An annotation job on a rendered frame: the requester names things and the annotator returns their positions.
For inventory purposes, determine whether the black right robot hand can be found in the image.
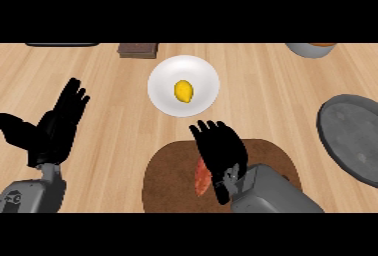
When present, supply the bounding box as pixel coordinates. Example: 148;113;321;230
188;119;250;206

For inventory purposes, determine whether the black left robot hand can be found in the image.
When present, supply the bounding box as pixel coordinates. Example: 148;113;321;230
0;77;92;169

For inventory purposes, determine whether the orange sweet potato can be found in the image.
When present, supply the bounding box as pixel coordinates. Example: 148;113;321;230
194;156;215;197

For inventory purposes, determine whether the brown round cutting board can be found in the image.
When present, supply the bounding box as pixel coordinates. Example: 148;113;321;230
142;138;303;214

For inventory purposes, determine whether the dark grey pan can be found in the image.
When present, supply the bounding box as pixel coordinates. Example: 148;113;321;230
317;94;378;188

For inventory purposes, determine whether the yellow lemon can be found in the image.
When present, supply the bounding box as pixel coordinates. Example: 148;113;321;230
173;79;196;104

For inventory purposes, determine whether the white round plate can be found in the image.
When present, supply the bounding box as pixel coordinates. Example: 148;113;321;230
147;54;222;118

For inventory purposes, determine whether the brown block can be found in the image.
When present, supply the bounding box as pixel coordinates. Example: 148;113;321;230
117;42;160;60

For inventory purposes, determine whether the grey bowl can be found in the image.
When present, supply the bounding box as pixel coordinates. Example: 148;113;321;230
284;42;340;59

